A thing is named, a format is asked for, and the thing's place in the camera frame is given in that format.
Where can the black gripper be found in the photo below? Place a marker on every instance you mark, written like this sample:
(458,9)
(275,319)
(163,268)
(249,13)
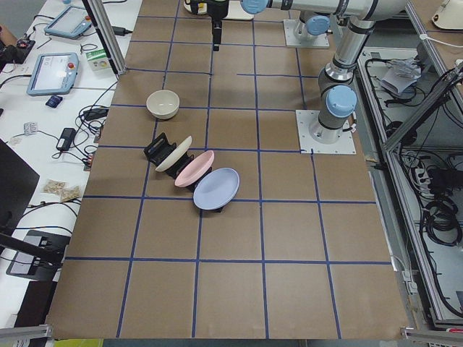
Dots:
(216,11)

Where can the blue plate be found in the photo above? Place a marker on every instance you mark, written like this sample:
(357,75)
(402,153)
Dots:
(216,189)

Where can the cream plate with lemon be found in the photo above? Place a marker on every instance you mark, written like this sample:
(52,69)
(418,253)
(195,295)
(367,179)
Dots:
(187,6)

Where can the cream plate in rack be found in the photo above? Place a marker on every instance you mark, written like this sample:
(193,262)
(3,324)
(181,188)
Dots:
(173,157)

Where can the black plate rack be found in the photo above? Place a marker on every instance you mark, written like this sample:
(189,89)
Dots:
(160,148)

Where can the pink plate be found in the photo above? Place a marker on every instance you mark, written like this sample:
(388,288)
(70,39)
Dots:
(195,170)

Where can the cream bowl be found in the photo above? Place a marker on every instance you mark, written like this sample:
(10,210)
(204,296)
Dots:
(163,104)

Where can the green white box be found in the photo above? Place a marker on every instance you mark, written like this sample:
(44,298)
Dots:
(97,60)

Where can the blue teach pendant far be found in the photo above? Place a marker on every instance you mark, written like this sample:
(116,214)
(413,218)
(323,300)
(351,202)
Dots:
(70,23)

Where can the blue teach pendant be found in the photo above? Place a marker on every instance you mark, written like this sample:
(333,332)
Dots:
(70,23)
(53,74)

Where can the blue teach pendant near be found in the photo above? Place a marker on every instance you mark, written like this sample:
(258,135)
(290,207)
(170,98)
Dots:
(53,74)

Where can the black power adapter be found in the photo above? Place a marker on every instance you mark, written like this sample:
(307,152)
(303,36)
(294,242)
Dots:
(66,139)

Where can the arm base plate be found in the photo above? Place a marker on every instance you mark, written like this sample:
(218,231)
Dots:
(325,144)
(297,36)

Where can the silver aluminium frame post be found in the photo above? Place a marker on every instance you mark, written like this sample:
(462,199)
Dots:
(105,32)

